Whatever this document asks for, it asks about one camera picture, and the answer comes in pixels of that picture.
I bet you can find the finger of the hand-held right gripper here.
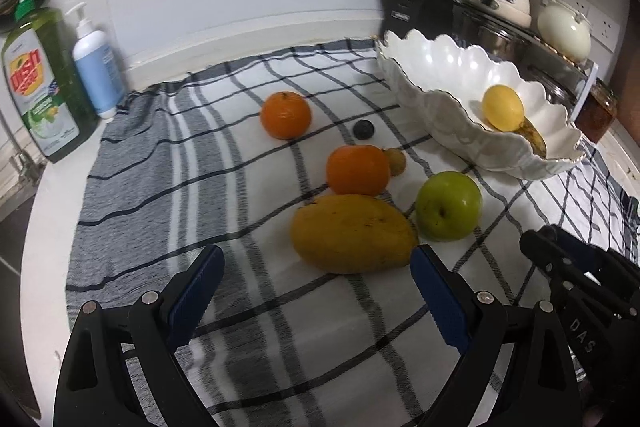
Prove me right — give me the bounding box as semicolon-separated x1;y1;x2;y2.
519;229;636;323
542;224;640;288

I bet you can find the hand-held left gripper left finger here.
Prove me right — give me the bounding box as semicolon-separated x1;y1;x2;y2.
52;244;226;427

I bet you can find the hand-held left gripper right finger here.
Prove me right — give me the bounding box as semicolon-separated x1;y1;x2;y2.
410;243;581;427

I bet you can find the green apple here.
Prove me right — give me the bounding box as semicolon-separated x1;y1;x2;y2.
415;171;484;242

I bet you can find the yellow mango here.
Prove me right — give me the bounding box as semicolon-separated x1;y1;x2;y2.
290;194;420;275

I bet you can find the small brown kiwi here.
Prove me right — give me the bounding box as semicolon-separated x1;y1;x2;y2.
384;148;408;178

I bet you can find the orange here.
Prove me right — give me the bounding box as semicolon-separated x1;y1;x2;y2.
326;145;391;198
260;91;312;140

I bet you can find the dark plum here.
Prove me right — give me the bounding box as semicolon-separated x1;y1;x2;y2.
352;119;377;142

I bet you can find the white scalloped bowl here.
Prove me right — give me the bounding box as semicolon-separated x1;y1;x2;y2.
375;28;586;181

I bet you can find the checked grey white cloth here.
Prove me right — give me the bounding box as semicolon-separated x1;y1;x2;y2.
65;38;640;427

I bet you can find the spotted banana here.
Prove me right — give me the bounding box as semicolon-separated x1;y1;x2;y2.
515;118;548;158

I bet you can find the glass jar with red sauce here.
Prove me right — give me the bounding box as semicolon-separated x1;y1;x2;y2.
580;77;617;146

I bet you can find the glass lid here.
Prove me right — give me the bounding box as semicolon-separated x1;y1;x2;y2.
539;77;577;106

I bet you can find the yellow lemon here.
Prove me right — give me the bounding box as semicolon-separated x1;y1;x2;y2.
482;84;526;132

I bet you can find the metal corner shelf rack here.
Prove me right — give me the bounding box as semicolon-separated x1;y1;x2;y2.
450;0;600;122

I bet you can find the wooden trivet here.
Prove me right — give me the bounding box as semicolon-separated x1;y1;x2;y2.
545;44;587;68

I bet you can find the round cream casserole pot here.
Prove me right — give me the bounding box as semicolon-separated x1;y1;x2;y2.
537;0;593;62

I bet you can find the metal fixture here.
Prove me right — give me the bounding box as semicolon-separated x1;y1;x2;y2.
0;117;43;188

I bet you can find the large steel pot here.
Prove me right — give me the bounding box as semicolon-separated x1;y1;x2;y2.
456;4;526;64

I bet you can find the white blue pump bottle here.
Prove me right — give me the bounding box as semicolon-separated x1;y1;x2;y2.
64;2;127;122

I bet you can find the green dish soap bottle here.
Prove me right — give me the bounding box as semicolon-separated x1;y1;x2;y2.
1;0;98;164

